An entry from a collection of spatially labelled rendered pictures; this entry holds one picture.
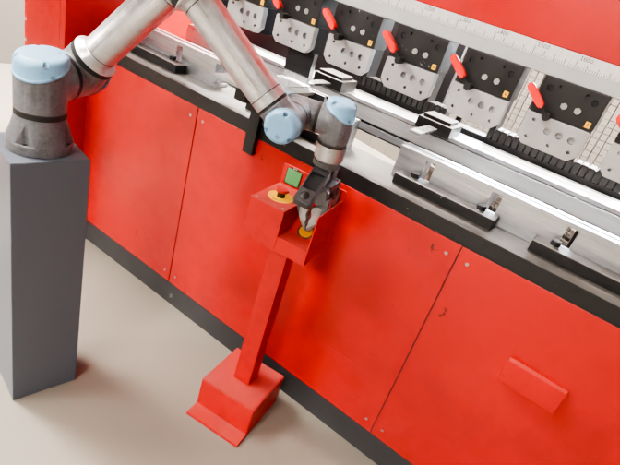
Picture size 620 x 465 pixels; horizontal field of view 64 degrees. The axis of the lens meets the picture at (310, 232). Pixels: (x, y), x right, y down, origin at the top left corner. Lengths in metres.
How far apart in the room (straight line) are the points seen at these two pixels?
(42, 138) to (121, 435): 0.88
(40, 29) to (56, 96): 0.96
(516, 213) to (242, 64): 0.79
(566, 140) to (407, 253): 0.48
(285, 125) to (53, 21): 1.30
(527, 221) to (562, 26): 0.47
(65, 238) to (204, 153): 0.56
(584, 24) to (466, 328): 0.78
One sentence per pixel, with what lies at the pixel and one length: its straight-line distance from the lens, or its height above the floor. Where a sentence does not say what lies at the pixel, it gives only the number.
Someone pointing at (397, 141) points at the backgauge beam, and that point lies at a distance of 1.75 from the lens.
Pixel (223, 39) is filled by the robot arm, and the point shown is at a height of 1.16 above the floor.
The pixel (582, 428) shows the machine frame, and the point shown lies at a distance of 1.47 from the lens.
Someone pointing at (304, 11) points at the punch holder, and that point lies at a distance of 1.60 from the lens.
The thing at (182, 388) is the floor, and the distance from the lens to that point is 1.81.
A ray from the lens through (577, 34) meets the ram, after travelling 1.33.
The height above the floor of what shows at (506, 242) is 0.88.
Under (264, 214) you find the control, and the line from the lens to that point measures 1.30.
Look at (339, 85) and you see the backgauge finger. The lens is 1.78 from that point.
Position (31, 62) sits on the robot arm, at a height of 0.99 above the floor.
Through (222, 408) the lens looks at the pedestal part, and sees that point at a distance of 1.70.
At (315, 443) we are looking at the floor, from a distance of 1.77.
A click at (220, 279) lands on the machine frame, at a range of 1.85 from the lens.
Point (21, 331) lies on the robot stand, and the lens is 1.60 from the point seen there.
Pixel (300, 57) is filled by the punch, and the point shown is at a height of 1.08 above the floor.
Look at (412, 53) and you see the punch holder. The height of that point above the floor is 1.21.
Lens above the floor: 1.34
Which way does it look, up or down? 27 degrees down
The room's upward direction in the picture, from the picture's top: 18 degrees clockwise
